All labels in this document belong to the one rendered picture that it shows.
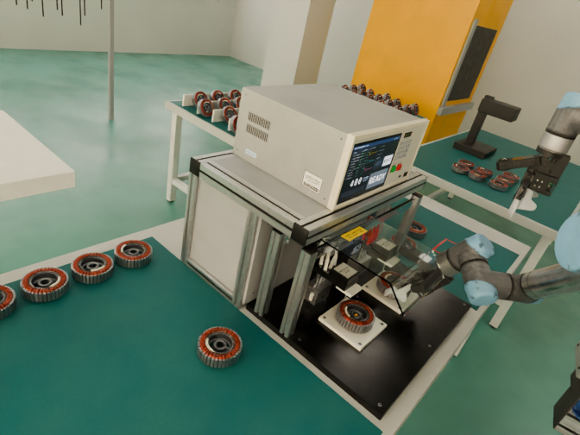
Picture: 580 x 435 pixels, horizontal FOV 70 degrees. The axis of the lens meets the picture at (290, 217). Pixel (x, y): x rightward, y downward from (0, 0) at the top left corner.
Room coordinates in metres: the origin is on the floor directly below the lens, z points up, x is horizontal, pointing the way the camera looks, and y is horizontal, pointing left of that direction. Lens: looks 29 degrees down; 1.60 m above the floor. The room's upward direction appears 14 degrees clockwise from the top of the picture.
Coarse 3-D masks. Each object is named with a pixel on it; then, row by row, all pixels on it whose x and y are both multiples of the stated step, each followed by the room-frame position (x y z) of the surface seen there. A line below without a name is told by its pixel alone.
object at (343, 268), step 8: (328, 264) 1.04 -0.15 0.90; (344, 264) 1.02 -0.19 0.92; (320, 272) 1.00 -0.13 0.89; (328, 272) 0.99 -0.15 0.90; (336, 272) 0.98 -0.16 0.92; (344, 272) 0.98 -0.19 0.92; (352, 272) 0.99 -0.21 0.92; (320, 280) 1.03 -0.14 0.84; (328, 280) 0.98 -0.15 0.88; (336, 280) 0.97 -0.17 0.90; (344, 280) 0.96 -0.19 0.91; (352, 280) 0.97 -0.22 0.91; (344, 288) 0.95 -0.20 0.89; (352, 288) 0.97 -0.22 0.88; (360, 288) 0.98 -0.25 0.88
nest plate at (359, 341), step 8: (328, 312) 0.96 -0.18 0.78; (320, 320) 0.93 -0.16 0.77; (328, 320) 0.93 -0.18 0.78; (336, 320) 0.93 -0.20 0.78; (376, 320) 0.98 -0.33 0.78; (336, 328) 0.90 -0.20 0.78; (344, 328) 0.91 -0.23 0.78; (376, 328) 0.94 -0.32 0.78; (384, 328) 0.96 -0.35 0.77; (344, 336) 0.88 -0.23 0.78; (352, 336) 0.89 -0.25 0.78; (360, 336) 0.90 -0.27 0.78; (368, 336) 0.90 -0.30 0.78; (352, 344) 0.86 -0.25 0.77; (360, 344) 0.86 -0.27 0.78
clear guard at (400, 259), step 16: (352, 224) 1.00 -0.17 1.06; (368, 224) 1.03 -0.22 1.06; (384, 224) 1.05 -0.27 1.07; (320, 240) 0.89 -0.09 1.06; (336, 240) 0.90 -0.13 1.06; (352, 240) 0.92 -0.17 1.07; (368, 240) 0.94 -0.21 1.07; (384, 240) 0.96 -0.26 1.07; (400, 240) 0.98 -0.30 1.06; (352, 256) 0.85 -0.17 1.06; (368, 256) 0.86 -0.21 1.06; (384, 256) 0.88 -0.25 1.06; (400, 256) 0.90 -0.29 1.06; (416, 256) 0.92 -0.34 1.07; (432, 256) 0.96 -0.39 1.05; (384, 272) 0.81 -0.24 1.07; (400, 272) 0.83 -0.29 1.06; (416, 272) 0.87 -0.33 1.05; (400, 288) 0.79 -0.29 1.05; (400, 304) 0.76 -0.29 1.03
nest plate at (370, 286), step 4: (376, 276) 1.21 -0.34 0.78; (372, 280) 1.18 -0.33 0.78; (376, 280) 1.19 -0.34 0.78; (364, 284) 1.14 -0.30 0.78; (368, 284) 1.15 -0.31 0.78; (372, 284) 1.15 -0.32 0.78; (364, 288) 1.13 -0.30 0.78; (368, 288) 1.12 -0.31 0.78; (372, 288) 1.13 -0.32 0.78; (376, 288) 1.14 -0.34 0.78; (368, 292) 1.12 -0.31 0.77; (372, 292) 1.11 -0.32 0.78; (376, 292) 1.12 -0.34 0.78; (380, 292) 1.12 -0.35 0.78; (376, 296) 1.10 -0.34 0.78; (380, 296) 1.10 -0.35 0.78; (380, 300) 1.09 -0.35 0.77; (384, 300) 1.08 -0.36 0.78; (388, 300) 1.09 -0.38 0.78; (392, 300) 1.09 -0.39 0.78; (388, 304) 1.07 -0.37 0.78; (392, 304) 1.07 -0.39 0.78; (396, 304) 1.08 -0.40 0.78; (392, 308) 1.06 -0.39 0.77; (396, 308) 1.06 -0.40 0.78; (400, 312) 1.05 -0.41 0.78
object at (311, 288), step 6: (312, 282) 1.03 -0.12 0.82; (324, 282) 1.04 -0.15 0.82; (330, 282) 1.05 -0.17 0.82; (312, 288) 1.00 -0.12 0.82; (318, 288) 1.01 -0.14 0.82; (324, 288) 1.01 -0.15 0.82; (330, 288) 1.05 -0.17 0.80; (306, 294) 1.01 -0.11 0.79; (318, 294) 1.00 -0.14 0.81; (324, 294) 1.02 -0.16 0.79; (312, 300) 0.99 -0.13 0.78; (318, 300) 1.01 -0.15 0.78
